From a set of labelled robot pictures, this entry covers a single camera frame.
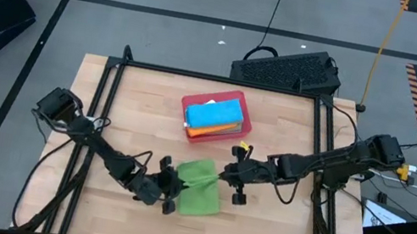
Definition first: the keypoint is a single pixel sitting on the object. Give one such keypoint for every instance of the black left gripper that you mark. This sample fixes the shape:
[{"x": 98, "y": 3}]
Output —
[{"x": 166, "y": 183}]

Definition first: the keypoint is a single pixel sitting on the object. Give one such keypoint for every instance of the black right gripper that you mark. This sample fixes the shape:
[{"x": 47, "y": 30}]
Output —
[{"x": 239, "y": 174}]

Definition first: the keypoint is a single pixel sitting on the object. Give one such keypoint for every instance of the bright green microfiber towel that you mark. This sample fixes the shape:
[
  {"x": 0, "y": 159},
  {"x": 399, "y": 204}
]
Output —
[{"x": 198, "y": 197}]

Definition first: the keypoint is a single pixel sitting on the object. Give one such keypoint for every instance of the orange microfiber towel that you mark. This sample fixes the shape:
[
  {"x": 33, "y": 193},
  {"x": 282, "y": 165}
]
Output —
[{"x": 210, "y": 130}]

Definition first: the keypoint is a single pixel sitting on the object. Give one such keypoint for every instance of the blue microfiber towel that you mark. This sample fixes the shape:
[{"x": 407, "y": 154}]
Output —
[{"x": 213, "y": 111}]

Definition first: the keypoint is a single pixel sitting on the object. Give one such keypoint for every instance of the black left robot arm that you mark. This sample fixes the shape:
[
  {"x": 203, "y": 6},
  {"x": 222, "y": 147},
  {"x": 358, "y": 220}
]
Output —
[{"x": 100, "y": 145}]

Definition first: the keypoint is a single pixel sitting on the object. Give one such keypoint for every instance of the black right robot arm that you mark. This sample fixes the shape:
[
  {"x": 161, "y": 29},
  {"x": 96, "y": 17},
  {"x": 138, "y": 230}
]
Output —
[{"x": 325, "y": 161}]

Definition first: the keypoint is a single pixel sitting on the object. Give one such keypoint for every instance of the red plastic tray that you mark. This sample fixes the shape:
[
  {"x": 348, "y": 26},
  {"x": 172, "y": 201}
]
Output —
[{"x": 243, "y": 125}]

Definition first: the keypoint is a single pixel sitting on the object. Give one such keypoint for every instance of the white card hang tag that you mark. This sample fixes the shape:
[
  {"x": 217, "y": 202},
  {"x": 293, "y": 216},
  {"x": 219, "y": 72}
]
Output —
[{"x": 211, "y": 101}]

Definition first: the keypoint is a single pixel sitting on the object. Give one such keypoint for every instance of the black perforated computer case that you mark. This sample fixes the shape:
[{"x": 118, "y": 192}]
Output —
[{"x": 285, "y": 72}]

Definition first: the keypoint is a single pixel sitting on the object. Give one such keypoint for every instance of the yellow power adapter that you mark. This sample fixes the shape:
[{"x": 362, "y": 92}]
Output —
[{"x": 403, "y": 171}]

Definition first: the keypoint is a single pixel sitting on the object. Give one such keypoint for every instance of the black aluminium table frame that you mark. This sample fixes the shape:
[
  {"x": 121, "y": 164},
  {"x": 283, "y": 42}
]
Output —
[{"x": 219, "y": 79}]

